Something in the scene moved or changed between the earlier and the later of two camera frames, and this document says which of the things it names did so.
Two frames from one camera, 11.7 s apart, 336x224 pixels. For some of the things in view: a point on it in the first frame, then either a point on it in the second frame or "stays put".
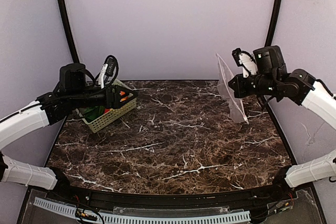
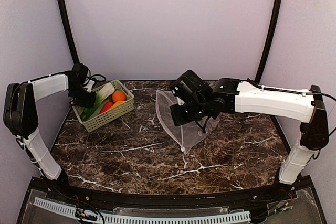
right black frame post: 271,27 stays put
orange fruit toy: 122,93 stays put
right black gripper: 243,85 → 178,116
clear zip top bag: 226,94 → 185,135
